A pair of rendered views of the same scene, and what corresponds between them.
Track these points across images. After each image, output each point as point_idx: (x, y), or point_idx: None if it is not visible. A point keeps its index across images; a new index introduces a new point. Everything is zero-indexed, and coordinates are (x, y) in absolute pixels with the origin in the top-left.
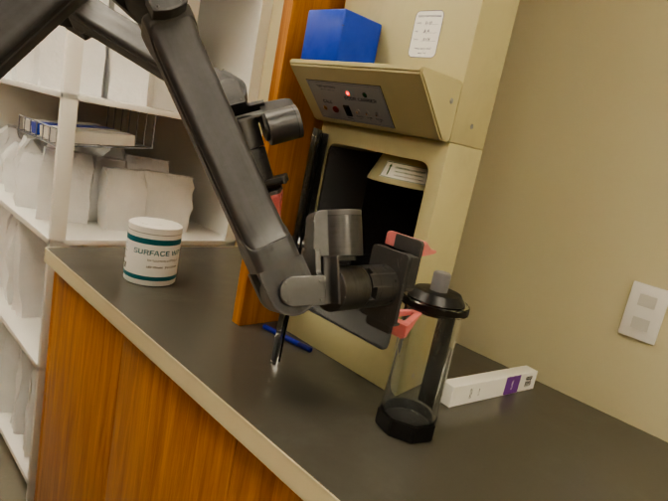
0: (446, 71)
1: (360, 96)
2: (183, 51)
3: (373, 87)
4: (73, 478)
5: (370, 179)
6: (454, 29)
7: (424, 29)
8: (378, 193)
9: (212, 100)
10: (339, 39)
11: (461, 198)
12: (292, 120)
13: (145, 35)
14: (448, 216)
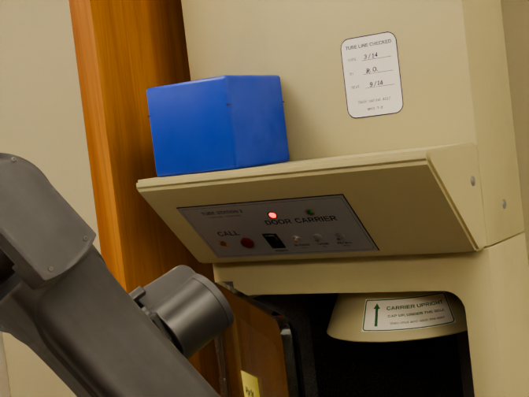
0: (436, 129)
1: (300, 216)
2: (101, 323)
3: (327, 198)
4: None
5: (314, 326)
6: (426, 58)
7: (367, 68)
8: (336, 345)
9: (182, 394)
10: (231, 129)
11: (524, 326)
12: (211, 307)
13: (13, 316)
14: (519, 367)
